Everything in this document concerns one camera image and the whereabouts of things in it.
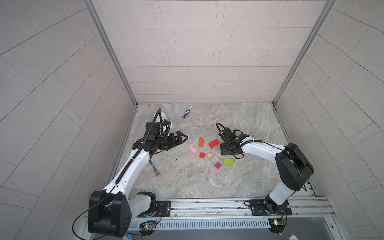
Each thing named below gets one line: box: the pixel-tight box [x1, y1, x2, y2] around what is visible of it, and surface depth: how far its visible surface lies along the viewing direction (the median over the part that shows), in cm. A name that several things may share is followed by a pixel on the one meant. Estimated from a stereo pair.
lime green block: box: [223, 159, 234, 165], surface depth 88 cm
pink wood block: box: [188, 145, 198, 155], surface depth 93 cm
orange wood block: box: [198, 137, 205, 147], surface depth 96 cm
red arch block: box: [208, 139, 220, 149], surface depth 95 cm
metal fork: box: [150, 164, 161, 178], surface depth 84 cm
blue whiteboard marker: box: [183, 105, 193, 118], surface depth 111 cm
